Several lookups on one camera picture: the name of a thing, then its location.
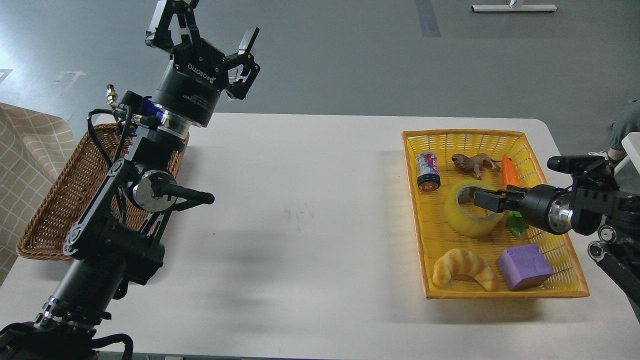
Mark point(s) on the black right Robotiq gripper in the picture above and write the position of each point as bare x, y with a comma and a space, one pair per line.
534, 204

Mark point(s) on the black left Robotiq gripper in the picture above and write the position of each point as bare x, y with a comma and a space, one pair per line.
192, 85

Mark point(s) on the yellow tape roll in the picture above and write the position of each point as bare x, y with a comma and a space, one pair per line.
463, 216

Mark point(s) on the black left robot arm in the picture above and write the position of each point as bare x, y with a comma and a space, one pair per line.
117, 240

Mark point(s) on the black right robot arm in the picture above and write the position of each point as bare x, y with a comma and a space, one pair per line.
593, 204

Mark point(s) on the brown toy lion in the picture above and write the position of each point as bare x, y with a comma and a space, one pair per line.
475, 164

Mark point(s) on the orange toy carrot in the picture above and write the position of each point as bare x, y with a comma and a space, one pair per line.
514, 221

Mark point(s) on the yellow plastic basket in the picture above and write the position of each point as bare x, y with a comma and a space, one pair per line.
435, 237

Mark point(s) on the small drink can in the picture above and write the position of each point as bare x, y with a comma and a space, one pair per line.
428, 175

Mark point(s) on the toy croissant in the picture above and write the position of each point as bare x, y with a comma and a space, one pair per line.
463, 262

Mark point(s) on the purple foam block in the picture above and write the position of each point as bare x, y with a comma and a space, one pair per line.
524, 267

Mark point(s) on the white sneaker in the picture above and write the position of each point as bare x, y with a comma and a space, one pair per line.
604, 154

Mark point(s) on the white chair leg with caster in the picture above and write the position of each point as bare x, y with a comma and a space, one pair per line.
631, 145

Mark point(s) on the white stand base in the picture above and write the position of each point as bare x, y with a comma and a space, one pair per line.
514, 6

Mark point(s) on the beige checkered cloth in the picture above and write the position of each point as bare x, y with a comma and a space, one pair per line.
34, 148

